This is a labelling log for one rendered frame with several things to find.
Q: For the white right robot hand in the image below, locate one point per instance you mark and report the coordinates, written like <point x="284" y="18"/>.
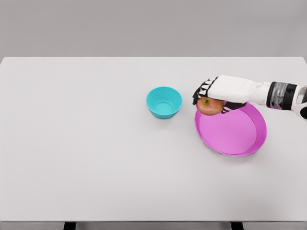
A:
<point x="225" y="89"/>

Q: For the red apple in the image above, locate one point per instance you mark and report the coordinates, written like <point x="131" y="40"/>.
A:
<point x="209" y="106"/>

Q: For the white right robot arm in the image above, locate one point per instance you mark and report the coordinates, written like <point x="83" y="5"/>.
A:
<point x="278" y="95"/>

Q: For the pink plate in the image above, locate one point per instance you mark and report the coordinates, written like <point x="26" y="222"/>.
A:
<point x="230" y="130"/>

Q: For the blue bowl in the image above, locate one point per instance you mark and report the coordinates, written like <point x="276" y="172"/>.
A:
<point x="164" y="102"/>

